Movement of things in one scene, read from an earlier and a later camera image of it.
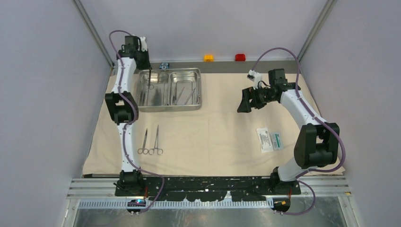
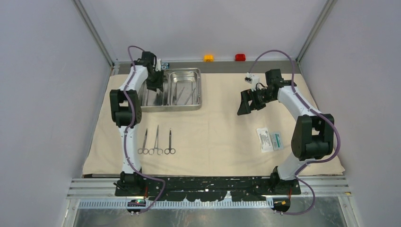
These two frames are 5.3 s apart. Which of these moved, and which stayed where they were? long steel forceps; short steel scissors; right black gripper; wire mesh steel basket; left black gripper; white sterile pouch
Moved: short steel scissors; left black gripper
Stayed: right black gripper; wire mesh steel basket; white sterile pouch; long steel forceps
